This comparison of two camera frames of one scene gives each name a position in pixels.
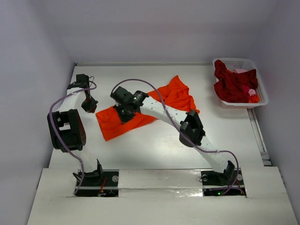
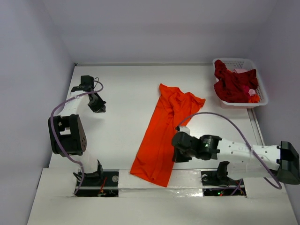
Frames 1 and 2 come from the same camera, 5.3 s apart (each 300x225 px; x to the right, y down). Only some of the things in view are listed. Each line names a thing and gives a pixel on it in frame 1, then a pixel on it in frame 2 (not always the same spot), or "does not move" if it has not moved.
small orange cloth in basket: [254, 99] does not move
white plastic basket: [248, 63] does not move
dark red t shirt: [233, 87] does not move
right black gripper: [125, 113] -> [177, 153]
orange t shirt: [174, 95] -> [153, 161]
